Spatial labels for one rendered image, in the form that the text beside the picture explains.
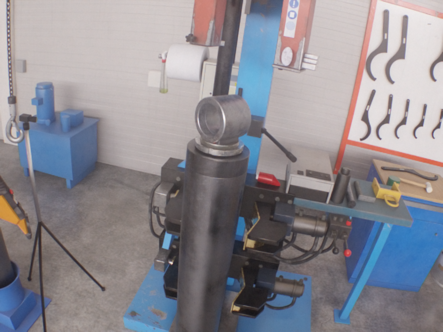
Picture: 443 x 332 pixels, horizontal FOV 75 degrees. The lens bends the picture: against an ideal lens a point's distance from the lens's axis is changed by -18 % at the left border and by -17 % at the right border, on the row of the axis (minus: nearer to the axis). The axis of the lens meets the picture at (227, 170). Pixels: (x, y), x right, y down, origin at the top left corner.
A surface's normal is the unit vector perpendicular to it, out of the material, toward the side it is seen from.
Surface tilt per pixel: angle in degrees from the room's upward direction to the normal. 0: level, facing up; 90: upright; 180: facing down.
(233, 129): 104
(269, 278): 0
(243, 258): 90
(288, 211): 0
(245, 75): 90
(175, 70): 109
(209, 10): 90
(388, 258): 90
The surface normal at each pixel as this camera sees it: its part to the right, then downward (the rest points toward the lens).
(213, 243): 0.17, 0.46
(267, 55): -0.19, 0.41
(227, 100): 0.40, -0.63
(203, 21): -0.41, 0.36
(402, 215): 0.13, -0.89
